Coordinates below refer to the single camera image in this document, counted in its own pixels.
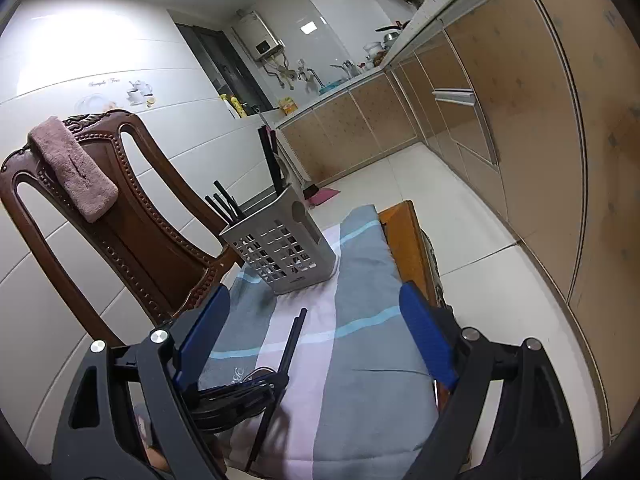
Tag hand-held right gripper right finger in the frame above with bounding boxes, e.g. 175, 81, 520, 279
398, 281, 583, 480

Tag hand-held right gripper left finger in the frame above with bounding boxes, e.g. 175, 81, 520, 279
50, 285, 232, 480

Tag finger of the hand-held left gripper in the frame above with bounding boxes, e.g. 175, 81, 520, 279
195, 372, 289, 408
195, 399, 276, 434

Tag grey plastic utensil basket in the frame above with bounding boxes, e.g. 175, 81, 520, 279
218, 185, 337, 295

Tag set of black chopsticks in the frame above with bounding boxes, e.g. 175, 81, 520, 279
204, 126, 288, 226

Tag grey pink striped cloth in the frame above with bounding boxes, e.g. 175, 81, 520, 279
197, 204, 441, 480

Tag orange wooden board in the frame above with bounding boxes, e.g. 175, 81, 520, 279
377, 200, 453, 321

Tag dark wooden carved chair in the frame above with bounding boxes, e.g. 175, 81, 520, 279
0, 109, 246, 356

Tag pink broom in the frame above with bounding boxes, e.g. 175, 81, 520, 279
270, 129, 340, 209

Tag pink towel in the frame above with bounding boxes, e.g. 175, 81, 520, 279
27, 116, 120, 223

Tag yellow bottle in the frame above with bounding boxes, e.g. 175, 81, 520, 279
222, 94, 248, 120

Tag beige kitchen cabinets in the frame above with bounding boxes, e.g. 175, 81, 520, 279
277, 0, 640, 436

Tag dark window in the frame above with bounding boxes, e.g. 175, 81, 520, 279
175, 22, 273, 111

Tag speckled kitchen countertop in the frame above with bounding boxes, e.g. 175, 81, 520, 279
260, 0, 526, 131

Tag teapot wall sticker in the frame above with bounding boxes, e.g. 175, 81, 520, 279
75, 77, 158, 111

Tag white wall water heater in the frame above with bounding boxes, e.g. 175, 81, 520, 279
235, 10, 286, 63

